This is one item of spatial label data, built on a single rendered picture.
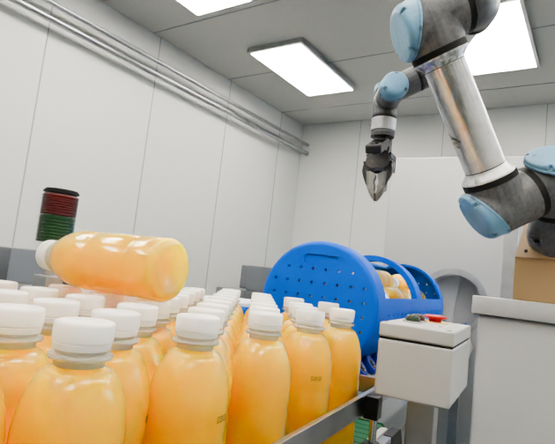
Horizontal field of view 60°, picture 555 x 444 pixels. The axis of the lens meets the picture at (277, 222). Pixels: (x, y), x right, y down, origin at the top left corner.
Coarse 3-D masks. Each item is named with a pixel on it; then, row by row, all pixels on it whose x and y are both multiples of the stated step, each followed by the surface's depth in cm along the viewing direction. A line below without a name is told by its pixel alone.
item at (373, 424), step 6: (366, 396) 74; (372, 396) 74; (378, 396) 75; (366, 402) 74; (372, 402) 74; (378, 402) 73; (366, 408) 74; (372, 408) 74; (378, 408) 74; (366, 414) 74; (372, 414) 74; (378, 414) 74; (372, 420) 74; (372, 426) 74; (372, 432) 74; (372, 438) 74
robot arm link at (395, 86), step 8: (392, 72) 134; (400, 72) 134; (408, 72) 137; (416, 72) 136; (384, 80) 135; (392, 80) 134; (400, 80) 134; (408, 80) 134; (416, 80) 136; (384, 88) 134; (392, 88) 134; (400, 88) 134; (408, 88) 135; (416, 88) 137; (376, 96) 144; (384, 96) 137; (392, 96) 135; (400, 96) 135; (408, 96) 139; (384, 104) 141; (392, 104) 140
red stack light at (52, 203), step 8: (48, 192) 88; (48, 200) 88; (56, 200) 88; (64, 200) 88; (72, 200) 89; (48, 208) 88; (56, 208) 88; (64, 208) 88; (72, 208) 90; (64, 216) 89; (72, 216) 90
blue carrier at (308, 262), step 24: (288, 264) 114; (312, 264) 111; (336, 264) 108; (360, 264) 106; (264, 288) 116; (288, 288) 113; (312, 288) 110; (336, 288) 107; (360, 288) 105; (432, 288) 181; (360, 312) 104; (384, 312) 107; (408, 312) 128; (432, 312) 159; (360, 336) 103
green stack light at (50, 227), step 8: (40, 216) 88; (48, 216) 87; (56, 216) 88; (40, 224) 88; (48, 224) 87; (56, 224) 87; (64, 224) 88; (72, 224) 90; (40, 232) 87; (48, 232) 87; (56, 232) 87; (64, 232) 88; (72, 232) 90; (40, 240) 87
